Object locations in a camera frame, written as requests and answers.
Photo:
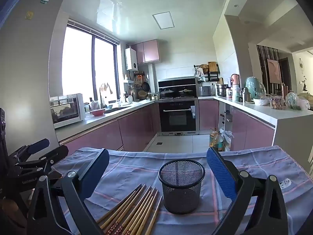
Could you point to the white kitchen countertop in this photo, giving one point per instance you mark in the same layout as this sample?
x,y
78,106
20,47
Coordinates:
x,y
264,112

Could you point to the black pot with lid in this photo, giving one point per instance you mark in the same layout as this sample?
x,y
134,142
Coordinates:
x,y
185,92

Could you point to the steel thermos bottle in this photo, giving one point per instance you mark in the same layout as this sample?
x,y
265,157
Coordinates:
x,y
246,95

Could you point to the black mesh pen holder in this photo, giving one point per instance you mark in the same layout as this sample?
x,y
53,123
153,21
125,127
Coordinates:
x,y
182,195

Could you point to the pink wall cabinet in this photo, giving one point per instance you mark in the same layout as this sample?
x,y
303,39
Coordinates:
x,y
146,51

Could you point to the green plastic bag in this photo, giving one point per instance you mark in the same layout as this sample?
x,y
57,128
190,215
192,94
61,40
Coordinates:
x,y
297,101

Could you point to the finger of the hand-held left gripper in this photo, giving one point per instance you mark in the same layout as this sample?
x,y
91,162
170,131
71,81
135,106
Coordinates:
x,y
38,145
57,151

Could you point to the wooden cutting board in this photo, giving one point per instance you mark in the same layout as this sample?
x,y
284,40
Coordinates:
x,y
212,66

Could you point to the pink bowl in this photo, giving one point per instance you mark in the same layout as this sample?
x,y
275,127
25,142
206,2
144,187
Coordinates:
x,y
97,112

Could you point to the pink base cabinet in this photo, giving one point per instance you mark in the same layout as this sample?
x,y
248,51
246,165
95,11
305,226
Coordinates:
x,y
251,129
110,134

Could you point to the pink kettle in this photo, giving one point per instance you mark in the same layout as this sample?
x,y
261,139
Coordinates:
x,y
235,79

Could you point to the stainless steel stockpot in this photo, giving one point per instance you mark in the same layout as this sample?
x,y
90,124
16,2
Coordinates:
x,y
221,90

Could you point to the clear plastic food container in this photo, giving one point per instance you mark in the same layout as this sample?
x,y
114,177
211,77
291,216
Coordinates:
x,y
278,102

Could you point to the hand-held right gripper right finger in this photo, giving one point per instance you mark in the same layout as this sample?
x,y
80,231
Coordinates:
x,y
221,173

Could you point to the white plastic bag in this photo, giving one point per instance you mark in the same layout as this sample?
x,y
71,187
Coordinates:
x,y
227,135

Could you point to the black frying pan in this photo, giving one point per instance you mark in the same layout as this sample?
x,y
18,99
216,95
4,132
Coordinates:
x,y
146,86

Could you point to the black wok with lid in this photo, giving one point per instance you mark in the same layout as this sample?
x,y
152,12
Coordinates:
x,y
166,93

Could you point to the white bowl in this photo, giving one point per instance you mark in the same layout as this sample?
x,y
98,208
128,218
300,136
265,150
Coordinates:
x,y
260,102

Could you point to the yellow sticker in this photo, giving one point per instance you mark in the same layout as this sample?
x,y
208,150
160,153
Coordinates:
x,y
28,15

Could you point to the white water heater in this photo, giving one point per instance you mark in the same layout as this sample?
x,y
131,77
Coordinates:
x,y
130,58

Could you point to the ceiling light panel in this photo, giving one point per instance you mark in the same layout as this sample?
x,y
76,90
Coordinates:
x,y
163,20

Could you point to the pink wall picture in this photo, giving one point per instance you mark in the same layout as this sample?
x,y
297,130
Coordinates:
x,y
273,71

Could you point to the grey refrigerator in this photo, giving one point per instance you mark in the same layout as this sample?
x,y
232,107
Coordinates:
x,y
29,78

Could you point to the bunch of bamboo chopsticks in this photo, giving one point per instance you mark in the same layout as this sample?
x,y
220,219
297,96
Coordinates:
x,y
132,210

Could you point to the black wall rack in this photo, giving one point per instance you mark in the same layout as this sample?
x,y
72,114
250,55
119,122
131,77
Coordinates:
x,y
212,77

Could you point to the kitchen window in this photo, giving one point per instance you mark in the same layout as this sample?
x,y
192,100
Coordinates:
x,y
78,61

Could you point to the yellow cooking oil bottle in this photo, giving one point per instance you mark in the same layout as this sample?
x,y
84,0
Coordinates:
x,y
213,139

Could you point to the white bottle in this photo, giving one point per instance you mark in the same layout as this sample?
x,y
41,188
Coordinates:
x,y
236,94

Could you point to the white toaster oven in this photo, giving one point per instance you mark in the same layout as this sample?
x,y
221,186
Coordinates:
x,y
66,110

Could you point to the black built-in oven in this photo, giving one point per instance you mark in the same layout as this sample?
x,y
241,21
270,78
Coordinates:
x,y
177,117

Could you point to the blue checked tablecloth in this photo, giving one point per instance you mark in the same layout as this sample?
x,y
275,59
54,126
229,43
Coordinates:
x,y
137,171

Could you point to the silver rice cooker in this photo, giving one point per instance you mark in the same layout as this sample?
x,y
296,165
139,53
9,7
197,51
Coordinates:
x,y
205,91

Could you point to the woven basket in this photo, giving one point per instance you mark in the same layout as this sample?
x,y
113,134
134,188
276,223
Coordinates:
x,y
141,95

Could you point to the black range hood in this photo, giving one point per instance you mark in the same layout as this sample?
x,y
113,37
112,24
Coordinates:
x,y
177,82

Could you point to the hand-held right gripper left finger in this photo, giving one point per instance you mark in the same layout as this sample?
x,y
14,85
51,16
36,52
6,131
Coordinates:
x,y
95,173

